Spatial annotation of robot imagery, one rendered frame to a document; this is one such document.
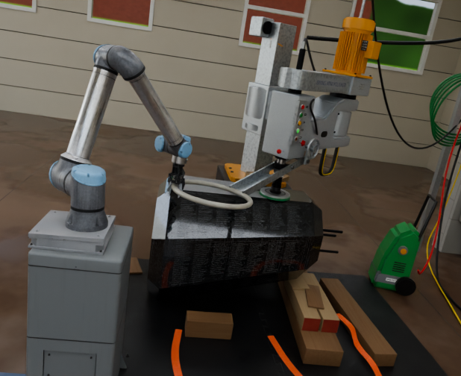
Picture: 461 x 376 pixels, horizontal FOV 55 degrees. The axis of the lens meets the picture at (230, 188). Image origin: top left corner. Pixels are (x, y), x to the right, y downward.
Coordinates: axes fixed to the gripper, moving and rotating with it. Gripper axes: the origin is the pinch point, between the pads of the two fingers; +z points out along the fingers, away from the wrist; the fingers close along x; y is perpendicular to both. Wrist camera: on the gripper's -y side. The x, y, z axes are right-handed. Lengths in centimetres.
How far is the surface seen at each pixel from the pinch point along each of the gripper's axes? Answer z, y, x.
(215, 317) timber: 76, -7, 39
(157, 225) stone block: 26.2, -9.4, -10.8
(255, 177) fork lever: -13, -41, 41
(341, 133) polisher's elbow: -49, -102, 92
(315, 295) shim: 62, -49, 100
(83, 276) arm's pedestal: 20, 85, -9
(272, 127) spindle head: -47, -47, 45
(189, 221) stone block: 19.3, -13.6, 8.5
